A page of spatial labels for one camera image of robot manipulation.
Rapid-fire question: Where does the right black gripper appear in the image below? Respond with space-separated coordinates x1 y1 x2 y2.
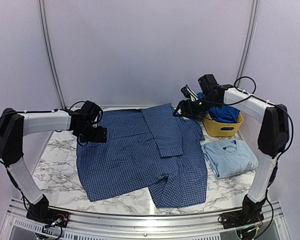
173 94 221 118

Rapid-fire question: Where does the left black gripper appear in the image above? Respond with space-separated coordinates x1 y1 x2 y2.
76 122 107 143

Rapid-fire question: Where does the blue patterned button shirt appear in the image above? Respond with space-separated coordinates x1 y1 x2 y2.
76 104 208 208

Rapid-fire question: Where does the light blue t-shirt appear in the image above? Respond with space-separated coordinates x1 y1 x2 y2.
202 138 259 179

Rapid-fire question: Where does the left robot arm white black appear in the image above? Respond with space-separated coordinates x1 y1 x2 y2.
0 108 107 223

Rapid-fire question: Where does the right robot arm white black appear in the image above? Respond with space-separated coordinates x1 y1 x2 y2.
173 83 294 224

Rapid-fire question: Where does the yellow plastic laundry basket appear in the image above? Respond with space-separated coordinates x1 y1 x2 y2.
202 113 244 137

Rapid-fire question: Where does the royal blue garment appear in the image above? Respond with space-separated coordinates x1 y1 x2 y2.
183 89 240 123

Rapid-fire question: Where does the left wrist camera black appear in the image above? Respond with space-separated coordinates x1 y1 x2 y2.
80 100 103 124

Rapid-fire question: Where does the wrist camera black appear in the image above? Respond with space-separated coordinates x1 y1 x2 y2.
198 74 218 93
80 100 103 124

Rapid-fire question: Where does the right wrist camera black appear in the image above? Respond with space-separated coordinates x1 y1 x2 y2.
198 74 218 93

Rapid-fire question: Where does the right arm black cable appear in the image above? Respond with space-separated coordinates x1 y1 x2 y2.
199 76 294 161

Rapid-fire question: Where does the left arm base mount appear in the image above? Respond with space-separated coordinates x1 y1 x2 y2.
25 198 70 228

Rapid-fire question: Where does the aluminium front frame rail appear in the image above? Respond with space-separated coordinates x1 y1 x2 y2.
0 198 291 240

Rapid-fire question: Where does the right corner aluminium post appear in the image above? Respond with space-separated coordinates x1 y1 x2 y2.
236 0 259 79

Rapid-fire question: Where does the corner aluminium post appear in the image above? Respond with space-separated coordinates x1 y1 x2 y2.
38 0 66 108
236 0 259 79

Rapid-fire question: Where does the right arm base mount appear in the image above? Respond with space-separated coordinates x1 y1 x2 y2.
218 206 264 229

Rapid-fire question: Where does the left corner aluminium post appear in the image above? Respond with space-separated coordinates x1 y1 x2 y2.
38 0 66 108

